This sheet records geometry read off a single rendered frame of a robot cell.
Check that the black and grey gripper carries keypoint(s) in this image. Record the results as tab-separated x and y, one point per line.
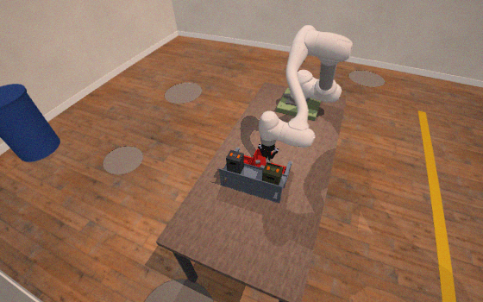
267	152

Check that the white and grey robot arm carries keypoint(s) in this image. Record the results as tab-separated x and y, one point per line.
331	49

